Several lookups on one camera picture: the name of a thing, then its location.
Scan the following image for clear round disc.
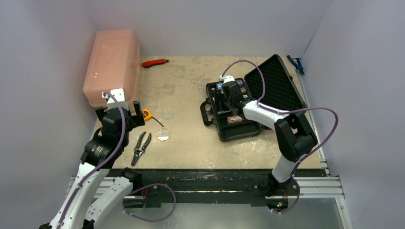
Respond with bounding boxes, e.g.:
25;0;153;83
157;128;171;141

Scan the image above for clear dealer button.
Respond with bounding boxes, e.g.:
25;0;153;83
162;108;174;119

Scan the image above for black poker set case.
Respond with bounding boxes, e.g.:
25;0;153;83
200;54;306;142

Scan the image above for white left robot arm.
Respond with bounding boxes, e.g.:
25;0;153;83
40;101;145;229

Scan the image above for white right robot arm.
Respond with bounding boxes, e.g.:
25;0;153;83
222;81;318;194

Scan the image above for yellow tape measure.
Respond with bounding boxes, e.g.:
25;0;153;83
142;108;164;127

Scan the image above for orange purple chip row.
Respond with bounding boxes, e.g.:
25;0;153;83
226;115;244;125

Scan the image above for pink plastic storage box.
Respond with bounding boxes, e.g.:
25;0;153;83
83;29;141;108

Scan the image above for red utility knife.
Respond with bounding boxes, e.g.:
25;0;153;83
141;59;170;69

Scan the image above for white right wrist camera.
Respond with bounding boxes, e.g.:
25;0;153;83
219;75;235;83

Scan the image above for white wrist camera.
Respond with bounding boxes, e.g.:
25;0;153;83
102;88;129;110
219;75;235;83

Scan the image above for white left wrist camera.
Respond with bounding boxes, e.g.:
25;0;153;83
102;88;129;110

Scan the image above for black handled pliers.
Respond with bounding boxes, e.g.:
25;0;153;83
130;131;152;167

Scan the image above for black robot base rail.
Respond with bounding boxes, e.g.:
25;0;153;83
125;168;344;209

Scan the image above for blue handled pliers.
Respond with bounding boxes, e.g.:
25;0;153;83
287;55;305;75

